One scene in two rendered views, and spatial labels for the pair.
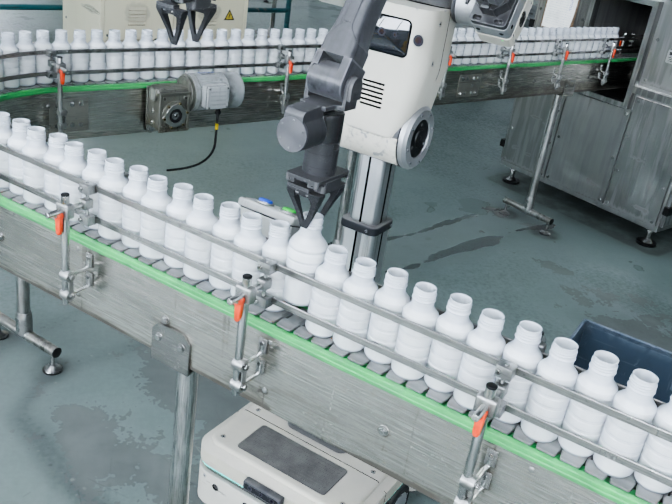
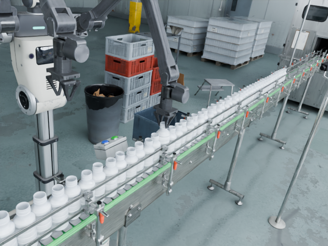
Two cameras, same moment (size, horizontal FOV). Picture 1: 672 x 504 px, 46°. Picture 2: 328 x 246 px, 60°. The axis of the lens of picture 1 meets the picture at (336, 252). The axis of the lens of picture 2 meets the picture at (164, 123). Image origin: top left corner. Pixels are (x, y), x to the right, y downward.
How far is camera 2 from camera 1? 1.71 m
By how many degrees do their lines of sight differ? 75
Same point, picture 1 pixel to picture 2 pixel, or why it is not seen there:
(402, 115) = not seen: hidden behind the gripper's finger
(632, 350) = (144, 112)
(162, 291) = (130, 197)
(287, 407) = not seen: hidden behind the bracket
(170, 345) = (134, 213)
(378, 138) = (57, 99)
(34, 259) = not seen: outside the picture
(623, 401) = (219, 110)
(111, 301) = (105, 229)
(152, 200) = (115, 169)
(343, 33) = (170, 57)
